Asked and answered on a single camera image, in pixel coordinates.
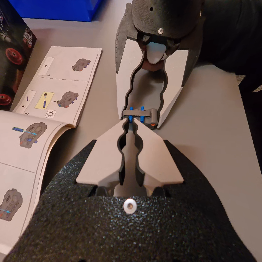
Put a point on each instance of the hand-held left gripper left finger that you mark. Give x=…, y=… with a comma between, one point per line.
x=98, y=161

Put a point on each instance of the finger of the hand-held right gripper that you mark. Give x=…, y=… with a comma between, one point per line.
x=176, y=77
x=125, y=77

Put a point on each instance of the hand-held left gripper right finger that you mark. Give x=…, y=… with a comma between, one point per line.
x=159, y=163

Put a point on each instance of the grey toy beam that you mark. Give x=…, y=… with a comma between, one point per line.
x=136, y=113

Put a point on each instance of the blue toy pin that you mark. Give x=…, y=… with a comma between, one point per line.
x=142, y=117
x=131, y=117

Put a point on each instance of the dark grey toy motor block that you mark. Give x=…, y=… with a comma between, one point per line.
x=150, y=121

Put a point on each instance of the blue plastic storage bin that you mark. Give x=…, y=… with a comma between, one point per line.
x=57, y=9

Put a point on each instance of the person's right hand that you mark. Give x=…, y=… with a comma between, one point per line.
x=152, y=67

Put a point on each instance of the open instruction booklet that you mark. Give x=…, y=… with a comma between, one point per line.
x=67, y=81

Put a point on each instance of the dark toy truck box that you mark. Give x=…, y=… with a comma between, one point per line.
x=14, y=61

